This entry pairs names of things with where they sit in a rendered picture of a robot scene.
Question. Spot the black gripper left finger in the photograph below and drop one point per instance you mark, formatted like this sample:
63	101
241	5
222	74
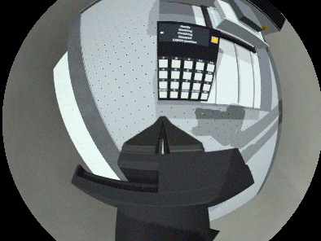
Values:
149	140

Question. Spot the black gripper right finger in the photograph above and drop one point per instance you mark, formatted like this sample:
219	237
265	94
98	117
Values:
176	141

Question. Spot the grey plate washer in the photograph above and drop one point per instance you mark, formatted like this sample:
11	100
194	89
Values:
195	66

